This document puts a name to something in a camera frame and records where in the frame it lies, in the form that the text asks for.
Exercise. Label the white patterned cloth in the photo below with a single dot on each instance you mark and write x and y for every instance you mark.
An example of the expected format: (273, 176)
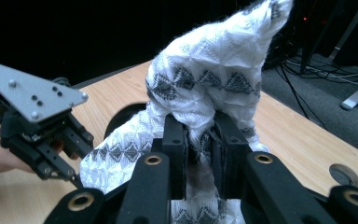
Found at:
(205, 62)

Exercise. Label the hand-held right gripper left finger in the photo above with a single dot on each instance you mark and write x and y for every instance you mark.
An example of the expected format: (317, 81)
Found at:
(175, 137)

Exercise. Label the white metal desk frame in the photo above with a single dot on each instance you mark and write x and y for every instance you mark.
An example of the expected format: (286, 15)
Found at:
(357, 95)

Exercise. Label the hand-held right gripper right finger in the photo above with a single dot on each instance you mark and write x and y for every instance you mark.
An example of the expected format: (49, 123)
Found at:
(230, 146)

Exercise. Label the black floral tray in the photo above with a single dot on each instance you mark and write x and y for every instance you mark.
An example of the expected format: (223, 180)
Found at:
(121, 119)

